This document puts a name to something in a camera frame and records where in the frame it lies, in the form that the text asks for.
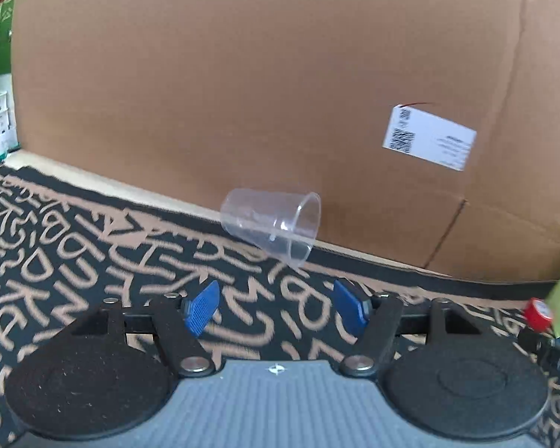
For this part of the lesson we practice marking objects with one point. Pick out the black letter-patterned mat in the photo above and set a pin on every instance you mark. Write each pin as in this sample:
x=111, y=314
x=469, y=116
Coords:
x=74, y=252

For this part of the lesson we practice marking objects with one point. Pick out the clear plastic cup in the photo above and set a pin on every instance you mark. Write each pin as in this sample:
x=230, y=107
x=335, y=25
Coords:
x=261, y=224

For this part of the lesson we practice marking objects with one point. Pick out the white shipping label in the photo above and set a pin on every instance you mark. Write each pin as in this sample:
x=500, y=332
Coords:
x=429, y=140

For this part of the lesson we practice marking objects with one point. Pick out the red tape roll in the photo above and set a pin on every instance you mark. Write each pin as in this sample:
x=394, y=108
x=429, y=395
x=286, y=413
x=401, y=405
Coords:
x=536, y=315

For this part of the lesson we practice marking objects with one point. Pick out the large brown cardboard sheet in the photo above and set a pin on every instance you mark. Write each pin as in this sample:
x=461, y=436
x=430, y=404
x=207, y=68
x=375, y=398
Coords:
x=214, y=79

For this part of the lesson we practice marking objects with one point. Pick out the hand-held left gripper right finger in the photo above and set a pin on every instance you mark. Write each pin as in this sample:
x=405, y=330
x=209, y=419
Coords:
x=350, y=308

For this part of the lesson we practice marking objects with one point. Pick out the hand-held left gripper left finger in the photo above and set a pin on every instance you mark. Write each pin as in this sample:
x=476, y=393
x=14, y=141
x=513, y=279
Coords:
x=200, y=310

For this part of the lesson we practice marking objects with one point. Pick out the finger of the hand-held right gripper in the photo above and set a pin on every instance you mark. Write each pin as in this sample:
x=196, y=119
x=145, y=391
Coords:
x=541, y=350

